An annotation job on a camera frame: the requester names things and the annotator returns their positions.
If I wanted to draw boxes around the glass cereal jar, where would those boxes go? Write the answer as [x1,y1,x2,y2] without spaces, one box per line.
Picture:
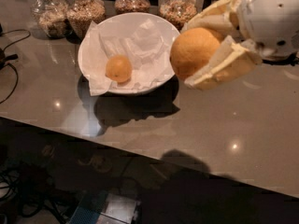
[114,0,150,14]
[31,0,72,38]
[67,0,106,39]
[159,0,197,30]

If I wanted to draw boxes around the metal box on floor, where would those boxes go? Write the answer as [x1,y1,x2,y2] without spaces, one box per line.
[67,190,141,224]

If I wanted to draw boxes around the glass cereal jar far left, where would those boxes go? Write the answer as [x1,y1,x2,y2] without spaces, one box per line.
[31,0,72,38]

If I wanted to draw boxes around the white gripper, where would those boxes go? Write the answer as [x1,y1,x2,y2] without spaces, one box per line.
[181,0,299,91]

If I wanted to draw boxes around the black cable on table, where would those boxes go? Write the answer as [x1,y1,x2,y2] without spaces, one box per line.
[0,28,32,105]

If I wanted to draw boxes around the black cables on floor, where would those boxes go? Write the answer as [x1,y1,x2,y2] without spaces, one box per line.
[0,152,78,224]

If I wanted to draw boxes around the white ceramic bowl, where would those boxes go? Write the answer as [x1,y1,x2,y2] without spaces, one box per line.
[78,12,181,95]

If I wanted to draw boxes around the white paper napkin liner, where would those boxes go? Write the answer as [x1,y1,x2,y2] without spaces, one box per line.
[79,18,176,97]

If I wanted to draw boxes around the orange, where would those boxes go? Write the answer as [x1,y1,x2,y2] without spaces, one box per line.
[170,28,224,80]
[106,55,133,83]

